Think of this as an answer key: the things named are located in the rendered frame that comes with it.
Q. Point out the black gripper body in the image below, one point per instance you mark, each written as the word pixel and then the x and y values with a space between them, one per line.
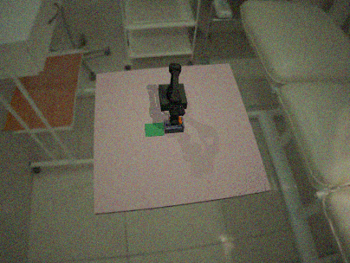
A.
pixel 174 122

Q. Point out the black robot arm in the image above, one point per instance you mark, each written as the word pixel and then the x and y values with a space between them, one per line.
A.
pixel 172 93

